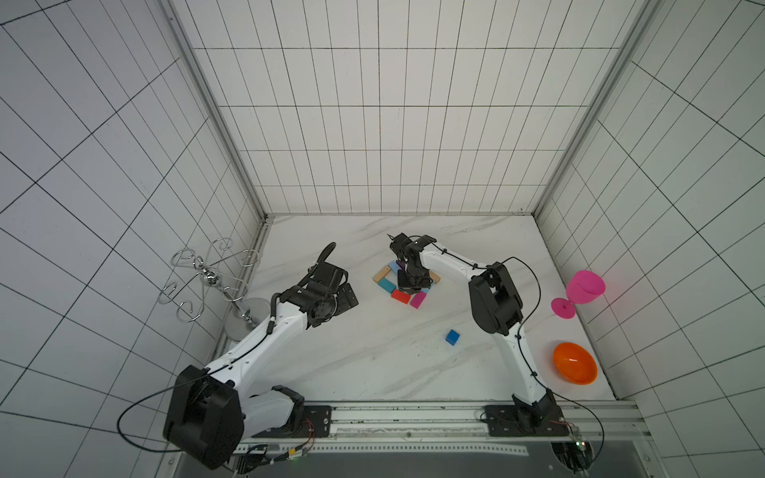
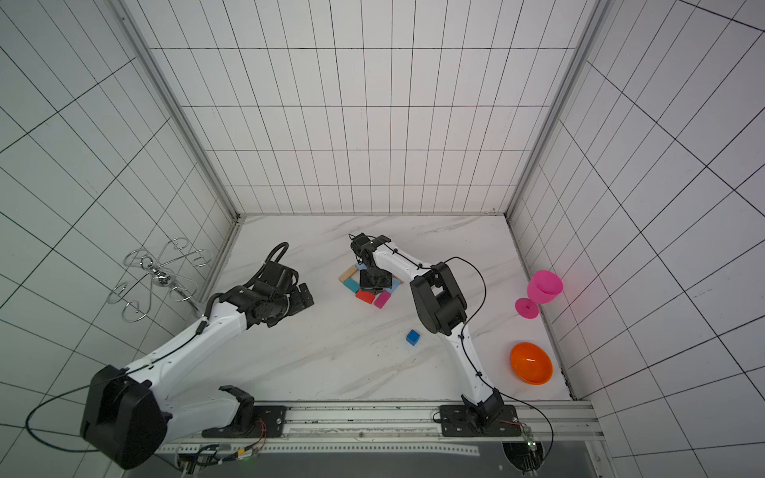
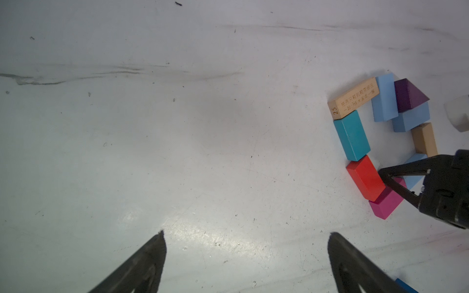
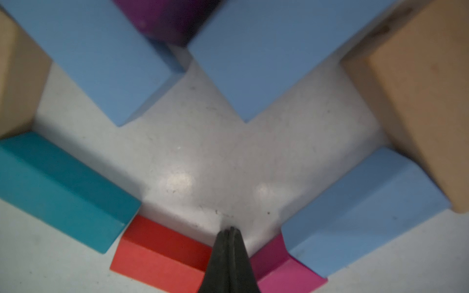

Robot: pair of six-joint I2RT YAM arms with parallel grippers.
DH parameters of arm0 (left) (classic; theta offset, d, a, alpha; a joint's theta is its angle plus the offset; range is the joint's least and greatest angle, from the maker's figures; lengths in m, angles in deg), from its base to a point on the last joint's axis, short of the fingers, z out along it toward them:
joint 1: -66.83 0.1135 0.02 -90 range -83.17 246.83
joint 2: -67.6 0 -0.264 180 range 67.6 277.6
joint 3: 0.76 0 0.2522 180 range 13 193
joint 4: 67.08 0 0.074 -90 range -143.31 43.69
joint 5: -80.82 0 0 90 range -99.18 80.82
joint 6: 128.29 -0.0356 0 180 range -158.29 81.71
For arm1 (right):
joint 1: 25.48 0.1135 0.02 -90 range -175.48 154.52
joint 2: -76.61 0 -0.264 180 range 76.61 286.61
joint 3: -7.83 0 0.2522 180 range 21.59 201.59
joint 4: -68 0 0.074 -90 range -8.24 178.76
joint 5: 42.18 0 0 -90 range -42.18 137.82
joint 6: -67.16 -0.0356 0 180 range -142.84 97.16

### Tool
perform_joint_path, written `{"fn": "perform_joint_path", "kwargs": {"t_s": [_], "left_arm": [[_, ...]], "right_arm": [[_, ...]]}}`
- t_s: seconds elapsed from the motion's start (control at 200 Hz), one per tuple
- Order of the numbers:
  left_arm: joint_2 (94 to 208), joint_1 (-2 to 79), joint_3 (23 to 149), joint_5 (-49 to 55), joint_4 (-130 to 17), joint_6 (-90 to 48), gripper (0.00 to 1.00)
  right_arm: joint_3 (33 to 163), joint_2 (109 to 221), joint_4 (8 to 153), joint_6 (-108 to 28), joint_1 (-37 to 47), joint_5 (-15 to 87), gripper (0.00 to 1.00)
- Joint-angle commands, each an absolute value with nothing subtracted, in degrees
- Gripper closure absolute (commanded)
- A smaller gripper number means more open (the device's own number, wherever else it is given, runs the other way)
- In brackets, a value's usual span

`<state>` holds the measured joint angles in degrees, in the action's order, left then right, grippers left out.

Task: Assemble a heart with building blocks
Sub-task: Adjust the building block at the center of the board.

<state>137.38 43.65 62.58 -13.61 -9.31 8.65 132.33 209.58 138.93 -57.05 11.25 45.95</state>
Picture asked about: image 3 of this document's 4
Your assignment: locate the red block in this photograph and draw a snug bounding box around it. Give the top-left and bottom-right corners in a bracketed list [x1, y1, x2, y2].
[346, 155, 385, 201]

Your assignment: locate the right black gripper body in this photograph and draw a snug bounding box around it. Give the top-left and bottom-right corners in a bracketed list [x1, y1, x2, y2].
[418, 150, 469, 229]

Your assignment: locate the dark blue cube block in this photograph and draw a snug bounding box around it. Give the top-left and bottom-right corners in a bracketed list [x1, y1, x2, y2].
[395, 278, 418, 293]

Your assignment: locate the natural wood block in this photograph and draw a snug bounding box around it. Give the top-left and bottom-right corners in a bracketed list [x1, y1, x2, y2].
[328, 77, 380, 120]
[411, 123, 438, 157]

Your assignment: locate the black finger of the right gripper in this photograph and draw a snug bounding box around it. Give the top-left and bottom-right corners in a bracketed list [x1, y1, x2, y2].
[378, 155, 453, 209]

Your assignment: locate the light blue block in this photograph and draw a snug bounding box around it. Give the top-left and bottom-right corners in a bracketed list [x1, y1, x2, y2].
[371, 73, 398, 122]
[392, 102, 431, 133]
[402, 153, 427, 190]

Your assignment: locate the teal block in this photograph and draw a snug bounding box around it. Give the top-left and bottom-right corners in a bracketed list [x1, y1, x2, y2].
[333, 111, 371, 161]

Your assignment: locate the purple triangle block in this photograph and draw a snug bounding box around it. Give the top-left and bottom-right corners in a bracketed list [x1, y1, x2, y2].
[394, 79, 429, 113]

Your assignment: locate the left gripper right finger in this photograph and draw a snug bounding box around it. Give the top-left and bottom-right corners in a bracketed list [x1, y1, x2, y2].
[327, 232, 405, 293]

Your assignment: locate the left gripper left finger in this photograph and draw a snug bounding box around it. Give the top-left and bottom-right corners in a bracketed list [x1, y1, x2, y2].
[91, 231, 167, 293]

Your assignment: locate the magenta block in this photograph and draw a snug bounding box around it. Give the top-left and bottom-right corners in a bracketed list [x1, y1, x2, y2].
[369, 186, 404, 220]

